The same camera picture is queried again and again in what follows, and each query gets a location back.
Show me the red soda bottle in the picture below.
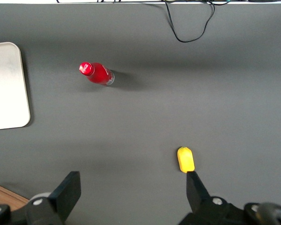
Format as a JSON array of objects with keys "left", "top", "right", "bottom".
[{"left": 78, "top": 61, "right": 115, "bottom": 87}]

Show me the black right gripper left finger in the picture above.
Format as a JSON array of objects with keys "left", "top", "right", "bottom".
[{"left": 25, "top": 171, "right": 82, "bottom": 225}]

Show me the yellow lemon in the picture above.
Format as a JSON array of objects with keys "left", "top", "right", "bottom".
[{"left": 177, "top": 146, "right": 196, "bottom": 174}]

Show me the white rectangular tray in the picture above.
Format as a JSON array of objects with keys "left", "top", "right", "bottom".
[{"left": 0, "top": 42, "right": 31, "bottom": 131}]

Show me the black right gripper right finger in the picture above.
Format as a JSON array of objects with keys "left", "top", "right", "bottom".
[{"left": 177, "top": 171, "right": 249, "bottom": 225}]

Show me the wooden drawer cabinet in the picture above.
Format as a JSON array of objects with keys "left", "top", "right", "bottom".
[{"left": 0, "top": 181, "right": 30, "bottom": 208}]

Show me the thin black looped cable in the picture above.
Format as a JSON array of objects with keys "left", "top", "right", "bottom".
[{"left": 164, "top": 0, "right": 216, "bottom": 44}]

